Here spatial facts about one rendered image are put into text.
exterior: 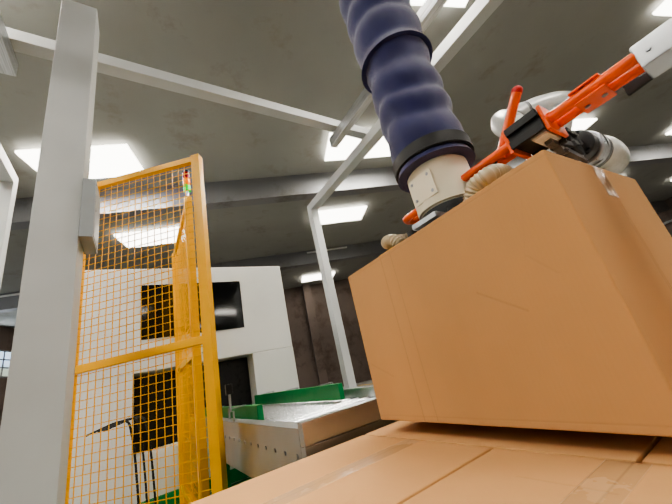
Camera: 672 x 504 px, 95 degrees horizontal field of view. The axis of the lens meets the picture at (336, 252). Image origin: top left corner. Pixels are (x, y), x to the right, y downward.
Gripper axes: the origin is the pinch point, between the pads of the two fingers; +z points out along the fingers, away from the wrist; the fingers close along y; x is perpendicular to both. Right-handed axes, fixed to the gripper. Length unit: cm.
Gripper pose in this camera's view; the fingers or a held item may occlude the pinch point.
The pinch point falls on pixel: (541, 130)
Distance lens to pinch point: 83.0
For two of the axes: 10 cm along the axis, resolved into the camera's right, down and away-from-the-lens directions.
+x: -4.9, 4.0, 7.7
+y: 2.1, 9.2, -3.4
